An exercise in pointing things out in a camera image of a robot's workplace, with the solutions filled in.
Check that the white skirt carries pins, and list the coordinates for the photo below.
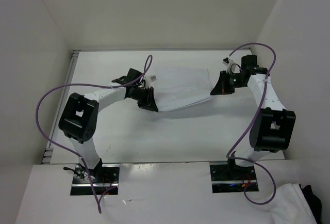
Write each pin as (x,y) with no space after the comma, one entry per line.
(180,87)

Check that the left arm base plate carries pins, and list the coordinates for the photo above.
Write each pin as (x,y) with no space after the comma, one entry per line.
(107,183)

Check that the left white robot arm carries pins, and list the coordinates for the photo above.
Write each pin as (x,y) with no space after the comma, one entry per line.
(79,118)

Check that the black cloth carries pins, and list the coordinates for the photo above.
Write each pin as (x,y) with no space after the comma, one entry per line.
(314,203)

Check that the white cloth pile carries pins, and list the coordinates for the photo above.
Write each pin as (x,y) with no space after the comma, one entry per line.
(290,206)

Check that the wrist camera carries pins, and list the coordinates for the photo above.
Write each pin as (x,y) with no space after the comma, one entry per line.
(147,81)
(231,66)

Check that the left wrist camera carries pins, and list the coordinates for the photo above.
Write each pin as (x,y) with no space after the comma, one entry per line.
(147,81)

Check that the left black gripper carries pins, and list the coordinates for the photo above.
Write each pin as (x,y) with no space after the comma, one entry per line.
(149,98)

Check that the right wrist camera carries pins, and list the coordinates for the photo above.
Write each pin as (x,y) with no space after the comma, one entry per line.
(231,66)

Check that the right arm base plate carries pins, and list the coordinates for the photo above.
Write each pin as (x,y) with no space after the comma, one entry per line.
(230,178)

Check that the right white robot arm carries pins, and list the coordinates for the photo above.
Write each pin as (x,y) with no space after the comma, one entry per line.
(271,128)

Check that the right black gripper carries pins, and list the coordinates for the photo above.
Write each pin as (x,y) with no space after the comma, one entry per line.
(221,87)

